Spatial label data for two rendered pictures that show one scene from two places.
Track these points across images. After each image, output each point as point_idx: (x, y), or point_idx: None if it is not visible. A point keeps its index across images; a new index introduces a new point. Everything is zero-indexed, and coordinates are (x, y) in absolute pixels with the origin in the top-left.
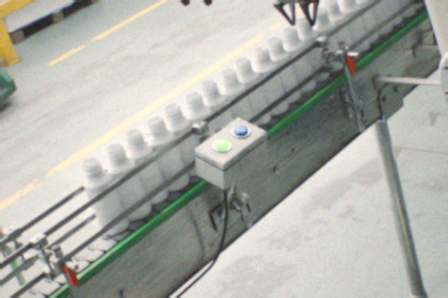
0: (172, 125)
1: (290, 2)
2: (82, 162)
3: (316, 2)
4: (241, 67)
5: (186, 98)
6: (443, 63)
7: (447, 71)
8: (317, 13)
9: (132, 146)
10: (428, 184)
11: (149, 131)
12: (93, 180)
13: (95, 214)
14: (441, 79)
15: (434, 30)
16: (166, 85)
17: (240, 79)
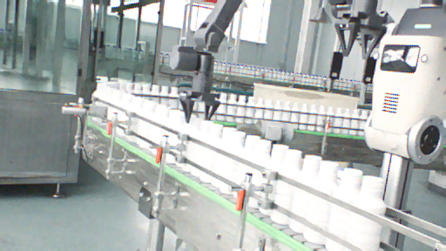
0: (300, 168)
1: (208, 100)
2: (372, 179)
3: (209, 106)
4: (244, 138)
5: (285, 147)
6: (420, 126)
7: (420, 132)
8: (195, 117)
9: (336, 176)
10: None
11: (316, 167)
12: (381, 199)
13: (373, 242)
14: (415, 137)
15: (416, 107)
16: None
17: (242, 148)
